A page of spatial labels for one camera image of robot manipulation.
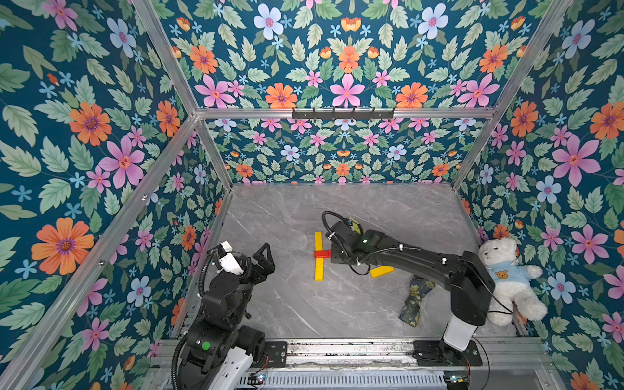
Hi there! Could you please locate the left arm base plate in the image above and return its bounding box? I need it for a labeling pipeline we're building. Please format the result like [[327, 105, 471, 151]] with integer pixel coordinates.
[[253, 341, 289, 369]]

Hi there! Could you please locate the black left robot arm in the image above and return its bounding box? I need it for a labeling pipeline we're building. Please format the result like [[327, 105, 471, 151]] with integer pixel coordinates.
[[171, 241, 276, 389]]

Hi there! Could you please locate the yellow block of h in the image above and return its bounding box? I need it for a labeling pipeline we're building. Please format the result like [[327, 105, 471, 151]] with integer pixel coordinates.
[[315, 232, 323, 251]]

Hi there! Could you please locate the black hook rail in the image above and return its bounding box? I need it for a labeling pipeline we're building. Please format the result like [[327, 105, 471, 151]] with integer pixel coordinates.
[[291, 107, 395, 121]]

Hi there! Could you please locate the aluminium front rail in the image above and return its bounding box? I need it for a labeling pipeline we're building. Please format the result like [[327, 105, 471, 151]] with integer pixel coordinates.
[[155, 337, 552, 371]]

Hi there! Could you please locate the red block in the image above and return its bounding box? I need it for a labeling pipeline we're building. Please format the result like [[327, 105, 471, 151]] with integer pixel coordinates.
[[314, 250, 332, 259]]

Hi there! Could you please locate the lime green block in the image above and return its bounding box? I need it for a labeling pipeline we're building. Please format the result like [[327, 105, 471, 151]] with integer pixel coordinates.
[[351, 219, 362, 234]]

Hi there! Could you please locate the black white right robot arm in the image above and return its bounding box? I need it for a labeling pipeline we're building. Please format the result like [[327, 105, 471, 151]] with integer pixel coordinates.
[[322, 211, 495, 355]]

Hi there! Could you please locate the camouflage cloth pouch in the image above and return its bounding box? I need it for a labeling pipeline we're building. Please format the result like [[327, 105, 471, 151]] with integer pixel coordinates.
[[399, 276, 436, 328]]

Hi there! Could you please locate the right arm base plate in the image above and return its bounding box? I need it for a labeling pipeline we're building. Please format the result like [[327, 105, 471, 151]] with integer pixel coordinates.
[[411, 339, 484, 367]]

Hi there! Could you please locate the white teddy bear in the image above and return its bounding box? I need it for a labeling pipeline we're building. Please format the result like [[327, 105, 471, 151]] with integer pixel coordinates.
[[479, 237, 548, 327]]

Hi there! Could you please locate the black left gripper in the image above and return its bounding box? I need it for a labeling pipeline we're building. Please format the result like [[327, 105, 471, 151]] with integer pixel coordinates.
[[224, 242, 274, 325]]

